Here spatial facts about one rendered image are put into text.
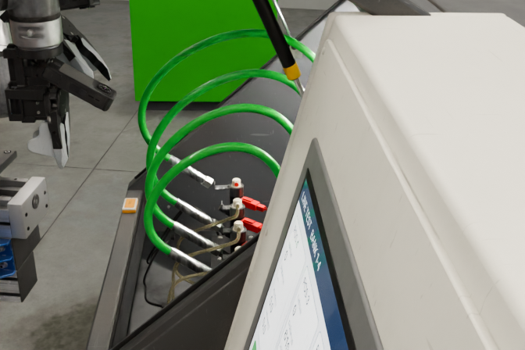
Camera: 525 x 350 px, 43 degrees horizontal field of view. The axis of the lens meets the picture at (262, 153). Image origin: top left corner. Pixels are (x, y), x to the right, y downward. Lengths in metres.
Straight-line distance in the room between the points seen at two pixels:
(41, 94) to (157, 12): 3.41
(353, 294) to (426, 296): 0.11
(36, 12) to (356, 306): 0.72
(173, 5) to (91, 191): 1.40
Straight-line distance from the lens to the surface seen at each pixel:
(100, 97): 1.09
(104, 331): 1.25
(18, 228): 1.61
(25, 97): 1.11
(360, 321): 0.49
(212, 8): 4.45
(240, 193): 1.30
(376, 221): 0.50
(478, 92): 0.59
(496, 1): 1.20
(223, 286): 1.00
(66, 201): 3.64
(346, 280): 0.53
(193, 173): 1.29
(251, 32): 1.19
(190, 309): 1.03
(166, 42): 4.53
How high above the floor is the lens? 1.74
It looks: 25 degrees down
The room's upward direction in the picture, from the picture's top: 1 degrees clockwise
